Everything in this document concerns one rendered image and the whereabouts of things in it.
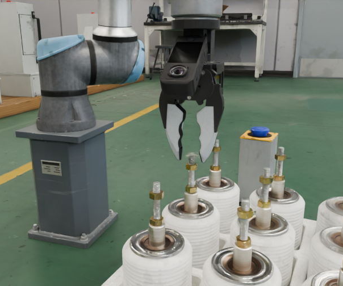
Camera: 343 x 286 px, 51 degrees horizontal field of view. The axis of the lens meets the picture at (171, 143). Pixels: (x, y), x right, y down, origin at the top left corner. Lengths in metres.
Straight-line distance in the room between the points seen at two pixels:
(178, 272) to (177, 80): 0.25
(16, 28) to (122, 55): 2.26
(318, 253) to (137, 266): 0.24
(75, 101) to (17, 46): 2.25
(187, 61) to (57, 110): 0.51
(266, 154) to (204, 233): 0.29
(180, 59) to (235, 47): 5.23
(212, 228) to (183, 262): 0.11
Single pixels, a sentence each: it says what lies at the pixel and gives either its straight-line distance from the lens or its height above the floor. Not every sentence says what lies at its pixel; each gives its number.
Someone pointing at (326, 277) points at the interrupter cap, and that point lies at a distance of 0.48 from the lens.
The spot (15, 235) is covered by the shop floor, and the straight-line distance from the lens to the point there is 1.12.
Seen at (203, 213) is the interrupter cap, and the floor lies 0.25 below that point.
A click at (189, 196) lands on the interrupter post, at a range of 0.59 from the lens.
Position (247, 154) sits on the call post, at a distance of 0.82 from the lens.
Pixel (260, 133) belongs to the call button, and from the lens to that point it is 0.82.
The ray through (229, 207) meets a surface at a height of 0.22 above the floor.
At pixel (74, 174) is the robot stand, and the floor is 0.20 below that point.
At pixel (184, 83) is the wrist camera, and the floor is 0.47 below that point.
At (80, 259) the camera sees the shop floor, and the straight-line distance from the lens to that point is 0.96.
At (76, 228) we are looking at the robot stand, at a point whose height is 0.05.
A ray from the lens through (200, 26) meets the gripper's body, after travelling 0.53.
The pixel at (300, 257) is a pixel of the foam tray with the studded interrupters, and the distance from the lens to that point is 0.65.
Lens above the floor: 0.52
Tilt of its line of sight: 16 degrees down
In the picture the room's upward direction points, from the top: straight up
